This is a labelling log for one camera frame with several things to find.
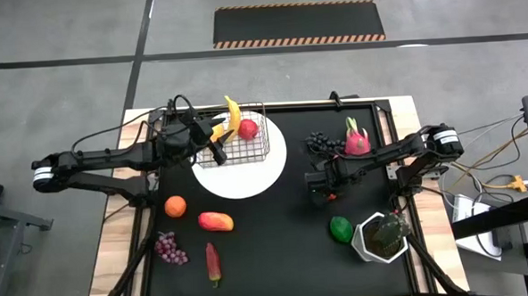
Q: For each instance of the red apple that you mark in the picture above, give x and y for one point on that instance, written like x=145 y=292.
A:
x=248 y=129

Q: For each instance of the black hazard-striped floor mat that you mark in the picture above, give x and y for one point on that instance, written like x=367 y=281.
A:
x=299 y=23

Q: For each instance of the black grape bunch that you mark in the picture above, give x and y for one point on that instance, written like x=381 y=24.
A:
x=319 y=142

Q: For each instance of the yellow banana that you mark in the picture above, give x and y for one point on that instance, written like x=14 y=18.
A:
x=234 y=116

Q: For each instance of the green cactus plant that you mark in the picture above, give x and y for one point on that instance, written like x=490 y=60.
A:
x=390 y=231

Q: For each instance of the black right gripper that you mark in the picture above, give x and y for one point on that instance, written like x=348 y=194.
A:
x=330 y=176

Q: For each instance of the purple grape bunch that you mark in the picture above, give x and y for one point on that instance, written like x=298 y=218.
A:
x=170 y=249

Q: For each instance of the pink dragon fruit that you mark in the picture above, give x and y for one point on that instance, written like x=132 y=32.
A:
x=356 y=144

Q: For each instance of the green fruit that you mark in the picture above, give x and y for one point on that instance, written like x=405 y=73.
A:
x=341 y=229

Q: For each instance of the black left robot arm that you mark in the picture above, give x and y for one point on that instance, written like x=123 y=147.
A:
x=112 y=157

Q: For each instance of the orange fruit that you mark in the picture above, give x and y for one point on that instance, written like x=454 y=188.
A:
x=175 y=206

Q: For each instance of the red chili pepper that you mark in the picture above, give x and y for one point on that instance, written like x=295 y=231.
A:
x=213 y=262

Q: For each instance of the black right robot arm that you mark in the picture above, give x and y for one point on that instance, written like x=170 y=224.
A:
x=393 y=149

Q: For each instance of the red pomegranate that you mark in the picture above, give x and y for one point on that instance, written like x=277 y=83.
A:
x=331 y=197

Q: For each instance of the white box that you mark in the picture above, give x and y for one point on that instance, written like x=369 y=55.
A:
x=465 y=206

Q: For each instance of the black clamp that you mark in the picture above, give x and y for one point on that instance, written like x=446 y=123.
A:
x=340 y=95

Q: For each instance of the white round plate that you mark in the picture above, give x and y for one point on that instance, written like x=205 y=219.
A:
x=247 y=180

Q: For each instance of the grey metal cart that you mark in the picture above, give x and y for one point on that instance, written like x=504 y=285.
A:
x=8 y=217

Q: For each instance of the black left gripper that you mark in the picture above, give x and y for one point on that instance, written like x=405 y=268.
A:
x=181 y=138

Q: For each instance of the yellow fruit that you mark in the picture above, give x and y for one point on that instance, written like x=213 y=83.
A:
x=217 y=132

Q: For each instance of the red yellow mango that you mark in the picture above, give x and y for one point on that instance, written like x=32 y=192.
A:
x=216 y=222

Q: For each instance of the white potted plant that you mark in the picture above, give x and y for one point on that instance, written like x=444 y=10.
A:
x=359 y=246

